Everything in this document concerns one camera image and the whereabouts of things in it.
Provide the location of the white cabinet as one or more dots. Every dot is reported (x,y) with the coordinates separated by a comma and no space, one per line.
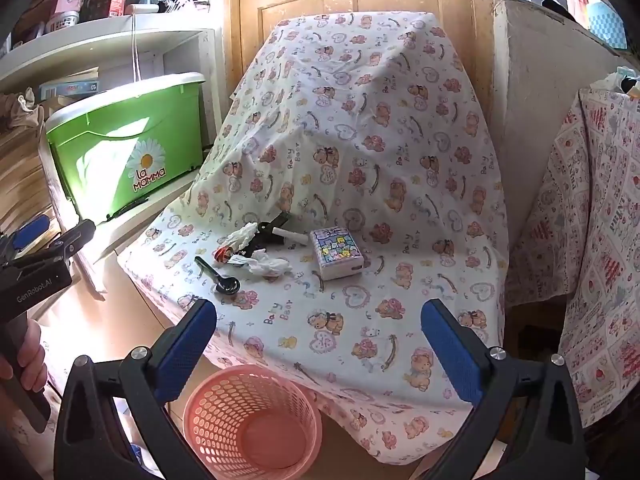
(530,85)

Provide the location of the black flat bar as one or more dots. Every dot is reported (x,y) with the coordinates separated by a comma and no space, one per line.
(127,207)

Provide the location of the small plush toy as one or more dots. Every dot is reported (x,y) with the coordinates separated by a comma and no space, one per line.
(625,80)

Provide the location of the black plastic spoon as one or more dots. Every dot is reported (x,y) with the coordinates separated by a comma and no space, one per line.
(227,286)

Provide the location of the white shelf unit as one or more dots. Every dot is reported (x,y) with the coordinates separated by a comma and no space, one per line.
(100,35)

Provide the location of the bear print cloth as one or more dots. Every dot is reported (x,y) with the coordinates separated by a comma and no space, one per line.
(350,135)

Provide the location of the small white cylinder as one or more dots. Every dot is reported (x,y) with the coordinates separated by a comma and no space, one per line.
(290,236)

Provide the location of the small pastel printed box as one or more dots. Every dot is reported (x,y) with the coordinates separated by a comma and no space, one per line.
(335,255)

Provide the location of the flat stacked books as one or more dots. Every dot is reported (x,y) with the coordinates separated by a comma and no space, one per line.
(70,87)

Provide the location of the person's left hand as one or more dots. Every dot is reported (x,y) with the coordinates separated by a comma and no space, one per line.
(35,355)

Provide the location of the green plastic mop bucket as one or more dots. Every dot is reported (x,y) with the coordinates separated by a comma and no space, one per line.
(100,160)

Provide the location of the blue dotted cloth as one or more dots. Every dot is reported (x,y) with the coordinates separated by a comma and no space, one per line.
(605,25)

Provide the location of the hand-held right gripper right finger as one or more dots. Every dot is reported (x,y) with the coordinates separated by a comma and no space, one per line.
(450,355)

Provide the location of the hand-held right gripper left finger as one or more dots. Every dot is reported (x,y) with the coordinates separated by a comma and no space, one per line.
(187,345)

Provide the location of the pink patterned cloth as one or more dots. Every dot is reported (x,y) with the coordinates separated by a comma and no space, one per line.
(600,210)

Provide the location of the stack of cardboard sheets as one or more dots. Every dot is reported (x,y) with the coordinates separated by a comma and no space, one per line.
(20,175)

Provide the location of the small red white wrapper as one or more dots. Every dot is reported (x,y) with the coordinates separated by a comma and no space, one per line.
(221,255)

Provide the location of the white tissue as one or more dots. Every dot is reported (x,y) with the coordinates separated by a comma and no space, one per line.
(270,265)
(245,236)

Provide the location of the cream low cabinet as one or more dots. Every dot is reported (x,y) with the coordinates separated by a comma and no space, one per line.
(130,232)

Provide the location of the pink plastic basket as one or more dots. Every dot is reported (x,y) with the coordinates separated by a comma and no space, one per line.
(220,410)

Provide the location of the black plastic clamp part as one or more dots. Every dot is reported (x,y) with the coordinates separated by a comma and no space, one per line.
(272,227)

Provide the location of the beige crumpled cloth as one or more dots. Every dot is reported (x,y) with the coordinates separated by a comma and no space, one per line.
(20,110)

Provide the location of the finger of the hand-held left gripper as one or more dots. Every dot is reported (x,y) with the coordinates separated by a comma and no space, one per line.
(75,238)
(30,232)

